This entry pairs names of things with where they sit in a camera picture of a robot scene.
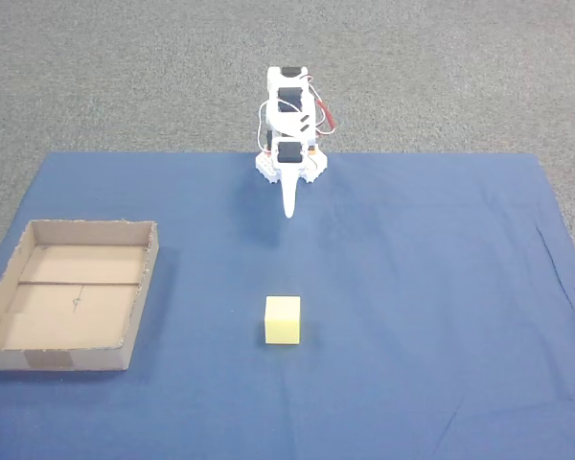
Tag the yellow foam block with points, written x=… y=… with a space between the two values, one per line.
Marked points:
x=282 y=320

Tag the shallow cardboard box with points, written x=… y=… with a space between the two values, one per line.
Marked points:
x=72 y=297

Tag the blue cloth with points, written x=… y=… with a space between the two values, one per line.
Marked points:
x=388 y=297

